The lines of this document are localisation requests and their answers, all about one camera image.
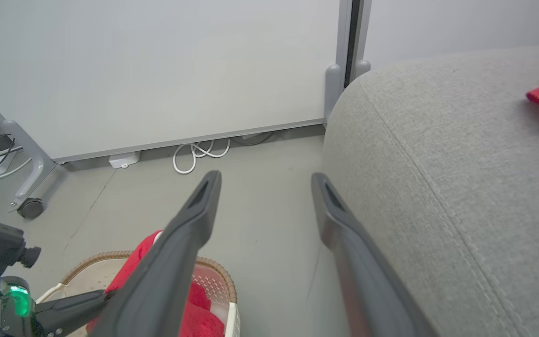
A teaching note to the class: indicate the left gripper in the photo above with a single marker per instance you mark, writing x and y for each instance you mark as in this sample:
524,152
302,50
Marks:
17,304

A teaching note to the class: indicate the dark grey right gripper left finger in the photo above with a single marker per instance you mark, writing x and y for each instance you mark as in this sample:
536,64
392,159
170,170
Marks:
166,262

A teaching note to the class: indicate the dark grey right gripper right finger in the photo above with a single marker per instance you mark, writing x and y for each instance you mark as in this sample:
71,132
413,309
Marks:
363,281

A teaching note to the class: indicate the red shirt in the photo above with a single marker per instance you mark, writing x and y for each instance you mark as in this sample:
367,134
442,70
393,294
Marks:
199,323

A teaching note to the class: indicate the grey fabric sofa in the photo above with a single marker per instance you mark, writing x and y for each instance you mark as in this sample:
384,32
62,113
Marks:
461,187

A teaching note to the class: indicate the beige perforated laundry basket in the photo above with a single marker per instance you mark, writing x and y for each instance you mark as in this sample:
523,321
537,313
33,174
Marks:
213,283

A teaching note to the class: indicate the black caster wheel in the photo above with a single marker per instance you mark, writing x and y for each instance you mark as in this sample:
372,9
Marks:
31,208

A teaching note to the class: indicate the white power adapter box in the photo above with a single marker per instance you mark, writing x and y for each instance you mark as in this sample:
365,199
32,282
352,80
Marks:
123,160

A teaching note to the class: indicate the grey partition foot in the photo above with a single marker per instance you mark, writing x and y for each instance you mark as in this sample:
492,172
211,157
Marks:
332,93
362,69
33,173

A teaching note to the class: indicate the black power plug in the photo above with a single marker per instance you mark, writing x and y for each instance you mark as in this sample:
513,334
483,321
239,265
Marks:
2,142

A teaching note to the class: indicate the wide white partition panel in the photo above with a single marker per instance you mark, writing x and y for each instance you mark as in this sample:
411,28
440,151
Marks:
157,70

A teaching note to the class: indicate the narrow white partition panel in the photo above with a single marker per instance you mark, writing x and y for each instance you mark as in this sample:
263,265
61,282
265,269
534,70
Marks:
461,23

